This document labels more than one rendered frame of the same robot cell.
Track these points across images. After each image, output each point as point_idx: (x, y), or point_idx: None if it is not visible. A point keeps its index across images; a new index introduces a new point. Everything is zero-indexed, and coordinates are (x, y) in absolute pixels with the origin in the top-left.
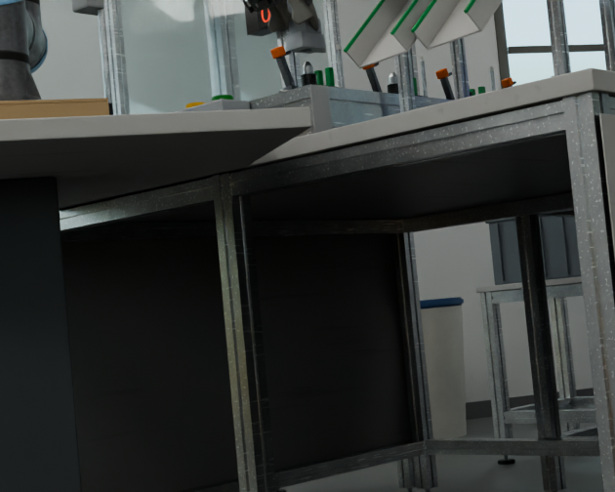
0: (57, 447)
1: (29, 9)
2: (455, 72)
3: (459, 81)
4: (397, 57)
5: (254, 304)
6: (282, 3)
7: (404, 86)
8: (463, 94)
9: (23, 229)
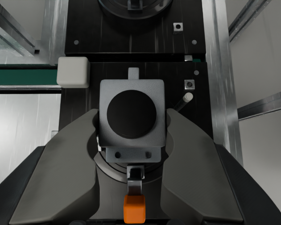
0: None
1: None
2: (260, 3)
3: (257, 12)
4: None
5: None
6: (98, 190)
7: (263, 114)
8: (251, 22)
9: None
